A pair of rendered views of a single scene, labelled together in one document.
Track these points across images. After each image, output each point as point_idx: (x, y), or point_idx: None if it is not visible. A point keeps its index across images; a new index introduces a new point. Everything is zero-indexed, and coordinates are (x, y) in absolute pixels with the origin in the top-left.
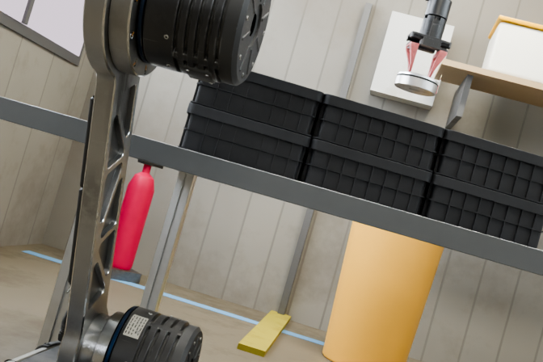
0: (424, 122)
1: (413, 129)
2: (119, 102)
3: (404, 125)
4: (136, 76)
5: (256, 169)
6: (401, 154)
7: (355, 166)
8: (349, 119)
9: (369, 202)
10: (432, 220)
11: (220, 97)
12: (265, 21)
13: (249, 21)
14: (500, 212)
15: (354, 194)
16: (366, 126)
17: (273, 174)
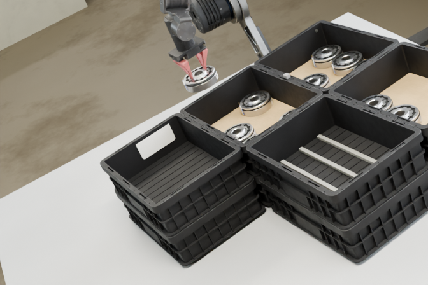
0: (191, 102)
1: (200, 105)
2: (249, 30)
3: None
4: (244, 23)
5: (232, 74)
6: (210, 121)
7: None
8: (240, 86)
9: (186, 98)
10: (162, 112)
11: (314, 49)
12: (196, 14)
13: (190, 14)
14: None
15: None
16: (230, 95)
17: (225, 78)
